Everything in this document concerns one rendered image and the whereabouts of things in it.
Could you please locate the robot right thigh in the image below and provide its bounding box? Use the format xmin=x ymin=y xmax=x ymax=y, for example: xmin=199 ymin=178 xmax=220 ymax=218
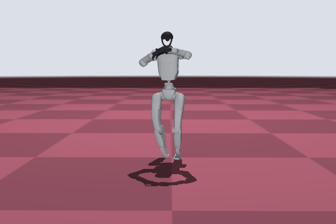
xmin=151 ymin=92 xmax=165 ymax=134

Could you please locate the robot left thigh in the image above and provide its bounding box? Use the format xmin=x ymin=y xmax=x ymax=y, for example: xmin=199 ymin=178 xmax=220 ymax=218
xmin=172 ymin=92 xmax=185 ymax=134

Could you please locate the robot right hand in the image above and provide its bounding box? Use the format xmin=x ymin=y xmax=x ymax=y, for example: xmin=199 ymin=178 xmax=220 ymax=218
xmin=152 ymin=45 xmax=172 ymax=55

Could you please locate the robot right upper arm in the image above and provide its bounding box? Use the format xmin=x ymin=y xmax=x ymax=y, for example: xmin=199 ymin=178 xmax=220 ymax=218
xmin=139 ymin=56 xmax=157 ymax=67

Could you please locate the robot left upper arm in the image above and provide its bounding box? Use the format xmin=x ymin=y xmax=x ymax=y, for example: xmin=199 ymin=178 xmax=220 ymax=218
xmin=178 ymin=52 xmax=192 ymax=60

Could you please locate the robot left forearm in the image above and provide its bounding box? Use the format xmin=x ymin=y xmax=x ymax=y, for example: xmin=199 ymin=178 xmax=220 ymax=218
xmin=168 ymin=47 xmax=191 ymax=57

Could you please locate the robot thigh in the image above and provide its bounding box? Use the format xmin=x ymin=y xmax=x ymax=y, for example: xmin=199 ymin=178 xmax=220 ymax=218
xmin=151 ymin=92 xmax=165 ymax=134
xmin=172 ymin=92 xmax=185 ymax=134

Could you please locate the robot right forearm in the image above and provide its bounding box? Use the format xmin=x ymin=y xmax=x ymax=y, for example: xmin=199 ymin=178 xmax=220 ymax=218
xmin=140 ymin=49 xmax=156 ymax=63

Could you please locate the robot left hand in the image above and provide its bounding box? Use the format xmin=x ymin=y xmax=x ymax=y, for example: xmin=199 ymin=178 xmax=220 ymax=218
xmin=152 ymin=48 xmax=172 ymax=60

